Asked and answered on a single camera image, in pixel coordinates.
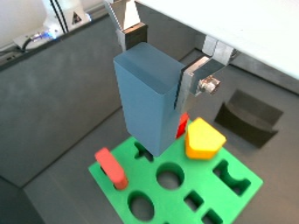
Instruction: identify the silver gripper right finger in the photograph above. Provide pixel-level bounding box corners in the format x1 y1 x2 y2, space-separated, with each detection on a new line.
173 36 238 114

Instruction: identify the black cable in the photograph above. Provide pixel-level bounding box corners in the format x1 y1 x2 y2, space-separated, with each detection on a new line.
47 0 70 33

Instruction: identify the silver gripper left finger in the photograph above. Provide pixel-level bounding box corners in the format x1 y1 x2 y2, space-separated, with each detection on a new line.
104 0 148 51

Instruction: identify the black curved fixture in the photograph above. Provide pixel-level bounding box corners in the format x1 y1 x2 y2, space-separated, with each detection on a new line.
214 90 282 148

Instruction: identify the green shape sorter board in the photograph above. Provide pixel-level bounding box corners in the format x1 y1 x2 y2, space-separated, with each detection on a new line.
88 136 264 224

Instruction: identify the blue rectangular block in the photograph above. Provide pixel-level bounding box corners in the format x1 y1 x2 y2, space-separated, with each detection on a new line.
113 43 182 157

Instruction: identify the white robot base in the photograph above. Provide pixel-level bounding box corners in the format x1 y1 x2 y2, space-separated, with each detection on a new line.
13 0 90 52

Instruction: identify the salmon red oblong block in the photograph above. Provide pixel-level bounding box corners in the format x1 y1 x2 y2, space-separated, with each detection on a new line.
94 148 128 190

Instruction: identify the red hexagon block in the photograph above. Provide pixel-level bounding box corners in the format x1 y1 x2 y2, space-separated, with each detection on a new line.
174 112 189 139

